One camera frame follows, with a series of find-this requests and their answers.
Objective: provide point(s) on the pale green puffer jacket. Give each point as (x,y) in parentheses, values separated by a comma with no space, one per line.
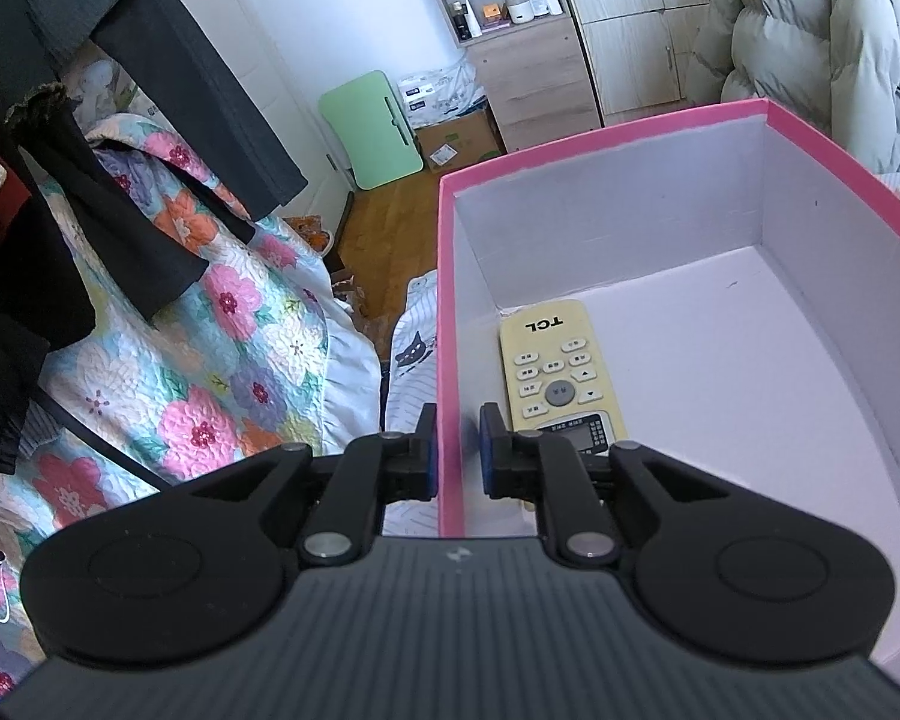
(795,37)

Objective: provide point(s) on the floral quilt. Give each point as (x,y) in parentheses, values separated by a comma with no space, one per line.
(195,360)

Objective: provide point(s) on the wooden shelf cabinet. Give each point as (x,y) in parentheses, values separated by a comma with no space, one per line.
(532,75)

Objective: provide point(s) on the wooden wardrobe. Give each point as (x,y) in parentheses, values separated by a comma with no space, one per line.
(630,15)

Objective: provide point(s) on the dark grey hanging coat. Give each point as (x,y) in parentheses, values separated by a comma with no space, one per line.
(180,52)

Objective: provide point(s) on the white door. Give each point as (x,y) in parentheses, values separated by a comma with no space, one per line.
(270,52)

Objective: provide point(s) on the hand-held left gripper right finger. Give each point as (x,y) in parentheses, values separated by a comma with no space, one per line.
(486,457)

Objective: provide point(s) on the yellow remote control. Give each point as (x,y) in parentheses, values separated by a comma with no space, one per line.
(555,360)

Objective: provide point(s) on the pink cardboard box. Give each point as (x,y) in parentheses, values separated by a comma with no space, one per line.
(720,360)

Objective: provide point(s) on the white printed cloth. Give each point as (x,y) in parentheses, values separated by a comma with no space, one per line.
(101,86)

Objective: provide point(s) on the white tube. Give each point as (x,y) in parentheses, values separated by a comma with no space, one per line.
(473,21)

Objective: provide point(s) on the black hanging sleeve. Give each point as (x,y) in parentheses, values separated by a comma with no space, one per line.
(120,225)

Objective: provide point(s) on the red garment with white cuff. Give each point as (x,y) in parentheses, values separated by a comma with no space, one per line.
(7,210)

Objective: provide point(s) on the white jar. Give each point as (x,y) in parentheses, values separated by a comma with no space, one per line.
(520,9)

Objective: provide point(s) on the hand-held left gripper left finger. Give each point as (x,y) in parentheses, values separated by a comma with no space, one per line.
(429,457)

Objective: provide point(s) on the black bottle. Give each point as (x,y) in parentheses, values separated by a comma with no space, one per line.
(461,22)

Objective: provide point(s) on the small orange box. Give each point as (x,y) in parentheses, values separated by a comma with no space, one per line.
(491,16)

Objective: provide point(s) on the black hanging garment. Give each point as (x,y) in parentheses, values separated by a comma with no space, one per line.
(15,330)

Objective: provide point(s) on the brown cardboard box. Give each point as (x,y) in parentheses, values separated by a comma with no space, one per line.
(457,139)

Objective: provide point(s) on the green folding table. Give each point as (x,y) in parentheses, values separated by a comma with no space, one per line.
(367,127)

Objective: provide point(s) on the white tissue pack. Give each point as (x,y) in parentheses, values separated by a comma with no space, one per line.
(435,90)

